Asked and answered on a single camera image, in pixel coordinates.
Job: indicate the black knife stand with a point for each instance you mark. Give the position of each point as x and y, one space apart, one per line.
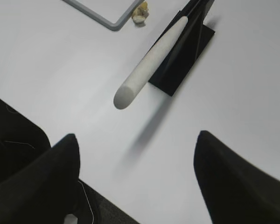
189 46

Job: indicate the mashed banana slice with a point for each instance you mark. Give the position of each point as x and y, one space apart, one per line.
140 14

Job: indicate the cleaver with white handle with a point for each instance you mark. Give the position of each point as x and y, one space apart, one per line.
141 74

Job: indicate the white grey-rimmed cutting board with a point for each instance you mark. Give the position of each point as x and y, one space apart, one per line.
112 14

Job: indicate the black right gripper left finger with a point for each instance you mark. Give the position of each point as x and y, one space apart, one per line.
44 192

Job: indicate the black chair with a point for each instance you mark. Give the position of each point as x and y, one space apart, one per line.
22 142

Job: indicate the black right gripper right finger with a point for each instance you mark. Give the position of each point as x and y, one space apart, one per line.
234 190

